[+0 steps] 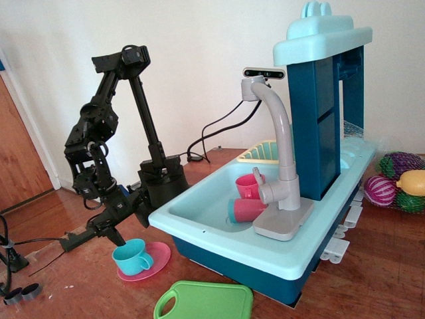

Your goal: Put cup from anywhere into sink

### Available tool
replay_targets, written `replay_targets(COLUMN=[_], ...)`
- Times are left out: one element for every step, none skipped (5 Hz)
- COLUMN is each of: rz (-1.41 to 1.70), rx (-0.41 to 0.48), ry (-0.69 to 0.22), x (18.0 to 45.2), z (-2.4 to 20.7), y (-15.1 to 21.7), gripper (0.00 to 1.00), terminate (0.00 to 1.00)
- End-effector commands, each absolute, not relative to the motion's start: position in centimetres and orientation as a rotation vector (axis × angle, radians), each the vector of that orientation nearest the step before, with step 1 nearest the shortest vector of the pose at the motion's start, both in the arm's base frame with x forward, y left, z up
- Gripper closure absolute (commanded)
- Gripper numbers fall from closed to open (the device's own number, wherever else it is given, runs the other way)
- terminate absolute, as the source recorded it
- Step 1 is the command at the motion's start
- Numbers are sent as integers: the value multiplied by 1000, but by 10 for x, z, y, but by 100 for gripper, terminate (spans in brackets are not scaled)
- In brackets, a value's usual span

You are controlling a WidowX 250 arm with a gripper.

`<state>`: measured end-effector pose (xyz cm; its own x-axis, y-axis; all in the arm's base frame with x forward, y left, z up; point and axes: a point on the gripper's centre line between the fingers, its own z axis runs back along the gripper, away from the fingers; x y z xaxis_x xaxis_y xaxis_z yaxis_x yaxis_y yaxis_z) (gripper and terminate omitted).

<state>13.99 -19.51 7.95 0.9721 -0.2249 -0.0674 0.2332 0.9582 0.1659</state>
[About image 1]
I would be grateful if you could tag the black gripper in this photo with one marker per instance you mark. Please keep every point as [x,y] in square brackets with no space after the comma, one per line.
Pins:
[118,206]

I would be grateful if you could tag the teal plastic cup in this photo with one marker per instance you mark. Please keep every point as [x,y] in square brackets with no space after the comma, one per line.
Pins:
[132,258]

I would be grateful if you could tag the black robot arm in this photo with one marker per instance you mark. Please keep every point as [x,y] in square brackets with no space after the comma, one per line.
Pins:
[162,177]

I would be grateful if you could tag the blue toy kitchen sink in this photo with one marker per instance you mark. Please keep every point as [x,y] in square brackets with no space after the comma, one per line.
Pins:
[324,57]

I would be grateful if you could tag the lying pink cup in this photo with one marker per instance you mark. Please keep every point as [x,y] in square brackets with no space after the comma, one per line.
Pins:
[244,210]

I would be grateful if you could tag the upright pink cup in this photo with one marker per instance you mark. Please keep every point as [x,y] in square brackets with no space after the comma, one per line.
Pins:
[247,186]

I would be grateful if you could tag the pink plastic plate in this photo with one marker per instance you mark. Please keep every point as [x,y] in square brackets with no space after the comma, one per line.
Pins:
[160,253]

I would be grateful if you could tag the black power strip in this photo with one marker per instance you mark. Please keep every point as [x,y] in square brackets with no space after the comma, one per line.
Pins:
[73,240]

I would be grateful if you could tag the green plastic cutting board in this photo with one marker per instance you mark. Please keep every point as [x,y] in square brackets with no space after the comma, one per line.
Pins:
[190,299]

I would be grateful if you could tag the wooden door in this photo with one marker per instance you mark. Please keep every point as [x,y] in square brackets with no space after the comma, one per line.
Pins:
[23,176]

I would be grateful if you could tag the black tape roll right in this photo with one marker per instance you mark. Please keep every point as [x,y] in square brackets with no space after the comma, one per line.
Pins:
[31,291]

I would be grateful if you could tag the black tape roll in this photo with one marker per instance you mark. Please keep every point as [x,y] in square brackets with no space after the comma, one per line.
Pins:
[31,291]
[13,297]

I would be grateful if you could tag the black tripod stand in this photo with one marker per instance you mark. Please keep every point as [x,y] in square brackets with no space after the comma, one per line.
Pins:
[14,261]

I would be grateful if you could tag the black tape roll left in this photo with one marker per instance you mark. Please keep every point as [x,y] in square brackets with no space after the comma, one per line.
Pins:
[13,297]

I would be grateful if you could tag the yellow dish rack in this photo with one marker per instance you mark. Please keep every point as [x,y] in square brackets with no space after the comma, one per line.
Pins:
[263,152]

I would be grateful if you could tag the grey toy faucet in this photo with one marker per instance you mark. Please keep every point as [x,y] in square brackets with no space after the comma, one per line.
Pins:
[287,210]

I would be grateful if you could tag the black webcam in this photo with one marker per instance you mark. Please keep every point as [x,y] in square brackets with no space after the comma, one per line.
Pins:
[267,73]

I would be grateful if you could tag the white plastic clips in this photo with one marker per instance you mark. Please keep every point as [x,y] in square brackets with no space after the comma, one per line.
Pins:
[337,245]

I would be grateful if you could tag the net bag of toy vegetables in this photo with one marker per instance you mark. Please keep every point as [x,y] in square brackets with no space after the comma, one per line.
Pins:
[381,189]

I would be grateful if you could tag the yellow toy lemon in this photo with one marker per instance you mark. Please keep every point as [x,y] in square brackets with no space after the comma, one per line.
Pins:
[412,182]

